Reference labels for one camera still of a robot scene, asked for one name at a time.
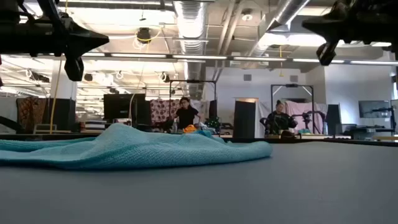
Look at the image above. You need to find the brown patterned cloth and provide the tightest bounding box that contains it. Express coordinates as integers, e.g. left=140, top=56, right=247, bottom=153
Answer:
left=16, top=96, right=47, bottom=133

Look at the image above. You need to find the black ceiling cord reel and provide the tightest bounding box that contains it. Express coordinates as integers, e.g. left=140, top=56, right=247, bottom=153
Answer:
left=136, top=27, right=152, bottom=44

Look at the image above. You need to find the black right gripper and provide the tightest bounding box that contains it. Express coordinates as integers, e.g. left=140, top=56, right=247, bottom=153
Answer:
left=302, top=0, right=374, bottom=44

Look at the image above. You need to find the smooth silver ventilation duct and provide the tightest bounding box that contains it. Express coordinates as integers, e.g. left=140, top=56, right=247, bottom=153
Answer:
left=248, top=0, right=312, bottom=57

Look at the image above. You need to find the black curved tube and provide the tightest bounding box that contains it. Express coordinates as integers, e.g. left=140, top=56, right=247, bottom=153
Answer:
left=0, top=115, right=23, bottom=133

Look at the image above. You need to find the ribbed silver ventilation duct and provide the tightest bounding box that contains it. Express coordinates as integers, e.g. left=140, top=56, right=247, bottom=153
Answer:
left=172, top=0, right=208, bottom=100

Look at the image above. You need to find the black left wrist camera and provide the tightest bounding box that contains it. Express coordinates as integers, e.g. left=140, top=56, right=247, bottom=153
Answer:
left=63, top=55, right=85, bottom=82

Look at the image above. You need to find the wall-mounted screen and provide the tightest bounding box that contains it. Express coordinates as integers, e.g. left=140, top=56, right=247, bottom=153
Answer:
left=358, top=100, right=391, bottom=119

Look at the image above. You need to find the yellow power cable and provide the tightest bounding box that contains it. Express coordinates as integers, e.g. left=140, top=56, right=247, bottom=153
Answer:
left=49, top=0, right=68, bottom=135

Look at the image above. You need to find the person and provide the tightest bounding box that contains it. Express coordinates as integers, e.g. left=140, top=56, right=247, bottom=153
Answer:
left=264, top=99, right=298, bottom=138
left=172, top=96, right=201, bottom=133

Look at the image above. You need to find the black door panel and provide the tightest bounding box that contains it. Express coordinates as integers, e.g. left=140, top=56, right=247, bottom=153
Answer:
left=233, top=98, right=259, bottom=139

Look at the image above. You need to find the pink cloth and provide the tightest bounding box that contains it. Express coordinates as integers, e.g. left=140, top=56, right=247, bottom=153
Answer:
left=284, top=100, right=327, bottom=134

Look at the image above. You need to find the light blue microfiber towel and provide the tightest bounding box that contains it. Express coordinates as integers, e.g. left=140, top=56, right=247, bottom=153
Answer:
left=0, top=123, right=274, bottom=171

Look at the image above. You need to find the black monitor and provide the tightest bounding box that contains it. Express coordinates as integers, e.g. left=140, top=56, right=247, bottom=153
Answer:
left=103, top=93, right=147, bottom=125

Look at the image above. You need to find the red floral cloth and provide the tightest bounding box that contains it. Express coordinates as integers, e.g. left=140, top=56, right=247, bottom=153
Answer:
left=150, top=99, right=181, bottom=133

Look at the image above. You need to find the long ceiling light strip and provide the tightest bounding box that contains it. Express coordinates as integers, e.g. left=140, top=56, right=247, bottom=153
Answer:
left=80, top=52, right=398, bottom=65

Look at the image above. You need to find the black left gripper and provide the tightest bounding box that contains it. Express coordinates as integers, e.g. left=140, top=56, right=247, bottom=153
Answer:
left=46, top=14, right=109, bottom=58

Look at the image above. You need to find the black rig frame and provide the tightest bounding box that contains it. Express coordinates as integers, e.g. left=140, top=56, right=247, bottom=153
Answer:
left=169, top=80, right=218, bottom=125
left=270, top=83, right=315, bottom=134

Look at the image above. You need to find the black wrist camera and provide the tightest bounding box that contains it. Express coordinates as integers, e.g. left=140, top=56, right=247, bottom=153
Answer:
left=63, top=55, right=85, bottom=82
left=316, top=40, right=339, bottom=67

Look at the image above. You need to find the black aluminium table frame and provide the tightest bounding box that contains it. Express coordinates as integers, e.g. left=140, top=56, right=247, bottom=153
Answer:
left=0, top=133, right=398, bottom=147

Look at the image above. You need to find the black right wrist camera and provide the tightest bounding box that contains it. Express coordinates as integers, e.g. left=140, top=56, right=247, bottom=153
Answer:
left=316, top=40, right=339, bottom=67

